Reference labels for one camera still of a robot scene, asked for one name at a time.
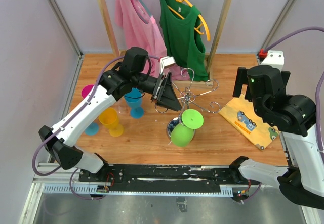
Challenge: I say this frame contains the purple cable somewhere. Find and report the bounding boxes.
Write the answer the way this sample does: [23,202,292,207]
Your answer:
[237,26,324,204]
[32,56,163,201]

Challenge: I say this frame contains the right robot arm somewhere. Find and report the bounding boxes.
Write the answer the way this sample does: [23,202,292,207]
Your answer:
[229,65,323,209]

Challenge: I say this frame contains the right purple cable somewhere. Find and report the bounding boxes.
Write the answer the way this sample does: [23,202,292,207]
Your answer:
[237,26,324,204]

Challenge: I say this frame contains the yellow plastic wine glass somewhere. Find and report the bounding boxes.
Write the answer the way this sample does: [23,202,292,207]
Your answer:
[99,107,124,137]

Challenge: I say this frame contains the wooden clothes rack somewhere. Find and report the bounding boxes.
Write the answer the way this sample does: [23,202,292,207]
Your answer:
[91,0,238,87]

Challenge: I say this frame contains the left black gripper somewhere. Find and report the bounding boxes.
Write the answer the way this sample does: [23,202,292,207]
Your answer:
[133,72,183,112]

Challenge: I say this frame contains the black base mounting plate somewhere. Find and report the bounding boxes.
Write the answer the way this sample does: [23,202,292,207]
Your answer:
[78,164,258,194]

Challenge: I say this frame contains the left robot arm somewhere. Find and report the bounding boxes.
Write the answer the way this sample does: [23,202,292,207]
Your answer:
[38,47,181,182]

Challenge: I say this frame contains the aluminium frame rail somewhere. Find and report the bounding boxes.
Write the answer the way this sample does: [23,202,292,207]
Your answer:
[32,162,311,197]

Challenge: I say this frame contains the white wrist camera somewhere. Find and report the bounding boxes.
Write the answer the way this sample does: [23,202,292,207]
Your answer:
[258,49,285,71]
[159,56,175,75]

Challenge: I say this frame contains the yellow clothes hanger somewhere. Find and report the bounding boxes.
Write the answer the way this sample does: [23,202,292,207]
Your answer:
[174,0,211,41]

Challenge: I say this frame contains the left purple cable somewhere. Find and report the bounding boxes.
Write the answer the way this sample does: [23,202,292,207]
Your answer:
[32,56,163,201]

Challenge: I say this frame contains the pink t-shirt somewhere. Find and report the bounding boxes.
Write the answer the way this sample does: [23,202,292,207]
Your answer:
[115,0,190,81]

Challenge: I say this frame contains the chrome wine glass rack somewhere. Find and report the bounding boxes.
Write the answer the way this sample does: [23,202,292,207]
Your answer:
[167,79,221,143]

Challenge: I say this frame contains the green plastic wine glass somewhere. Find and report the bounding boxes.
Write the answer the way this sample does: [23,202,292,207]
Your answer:
[170,109,204,147]

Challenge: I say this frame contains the blue wine glass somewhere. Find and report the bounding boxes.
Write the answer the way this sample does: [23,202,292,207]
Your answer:
[85,122,100,136]
[124,88,144,119]

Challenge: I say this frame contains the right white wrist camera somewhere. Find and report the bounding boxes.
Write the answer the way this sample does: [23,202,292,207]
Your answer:
[258,49,285,71]

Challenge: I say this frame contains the magenta plastic wine glass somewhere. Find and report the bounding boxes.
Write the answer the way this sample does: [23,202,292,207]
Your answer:
[81,84,94,99]

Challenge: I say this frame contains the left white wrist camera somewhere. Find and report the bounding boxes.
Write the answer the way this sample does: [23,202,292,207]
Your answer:
[159,56,175,75]

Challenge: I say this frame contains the green tank top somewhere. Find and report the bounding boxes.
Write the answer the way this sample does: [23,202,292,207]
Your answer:
[159,0,208,82]

